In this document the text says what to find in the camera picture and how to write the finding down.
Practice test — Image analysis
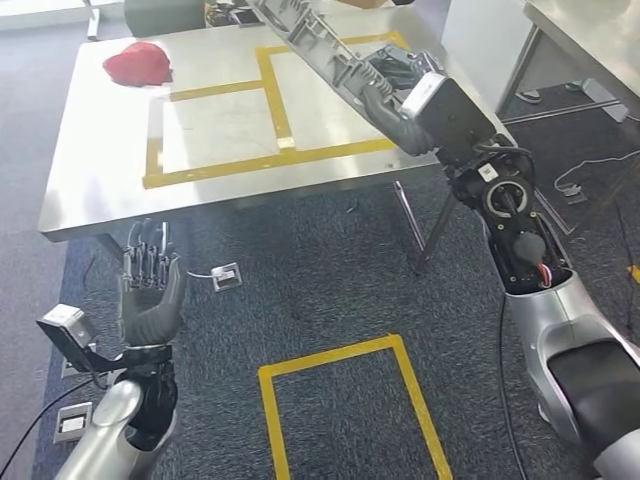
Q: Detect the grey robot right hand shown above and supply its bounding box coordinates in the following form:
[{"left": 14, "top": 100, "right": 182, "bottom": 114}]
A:
[{"left": 361, "top": 44, "right": 446, "bottom": 158}]

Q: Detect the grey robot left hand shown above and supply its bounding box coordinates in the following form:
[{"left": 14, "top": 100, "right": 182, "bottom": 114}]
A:
[{"left": 118, "top": 218, "right": 189, "bottom": 347}]

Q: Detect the silver plastic wheel hubcap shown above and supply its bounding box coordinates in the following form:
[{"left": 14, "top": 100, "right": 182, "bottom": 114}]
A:
[{"left": 247, "top": 0, "right": 401, "bottom": 114}]

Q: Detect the steel workbench table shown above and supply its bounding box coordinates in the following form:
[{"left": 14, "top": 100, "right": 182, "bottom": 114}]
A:
[{"left": 38, "top": 0, "right": 516, "bottom": 274}]

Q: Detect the white partition panel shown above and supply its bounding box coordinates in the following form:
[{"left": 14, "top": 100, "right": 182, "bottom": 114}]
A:
[{"left": 441, "top": 0, "right": 538, "bottom": 114}]

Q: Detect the yellow floor tape square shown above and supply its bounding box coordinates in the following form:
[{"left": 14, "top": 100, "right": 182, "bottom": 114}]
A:
[{"left": 257, "top": 334, "right": 454, "bottom": 480}]

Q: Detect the red mesh cap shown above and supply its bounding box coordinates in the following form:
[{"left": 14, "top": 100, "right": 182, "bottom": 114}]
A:
[{"left": 103, "top": 41, "right": 174, "bottom": 89}]

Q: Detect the white desk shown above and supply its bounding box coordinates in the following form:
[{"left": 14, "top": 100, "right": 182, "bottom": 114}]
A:
[{"left": 0, "top": 0, "right": 126, "bottom": 41}]

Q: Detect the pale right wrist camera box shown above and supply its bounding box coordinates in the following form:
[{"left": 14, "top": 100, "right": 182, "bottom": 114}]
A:
[{"left": 399, "top": 71, "right": 497, "bottom": 160}]

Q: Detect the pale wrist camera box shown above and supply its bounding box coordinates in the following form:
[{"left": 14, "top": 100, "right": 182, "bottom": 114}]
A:
[
  {"left": 36, "top": 304, "right": 126, "bottom": 374},
  {"left": 399, "top": 71, "right": 497, "bottom": 160}
]

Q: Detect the black cable bundle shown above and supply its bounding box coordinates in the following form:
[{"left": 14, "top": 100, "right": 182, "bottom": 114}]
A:
[{"left": 205, "top": 1, "right": 261, "bottom": 28}]

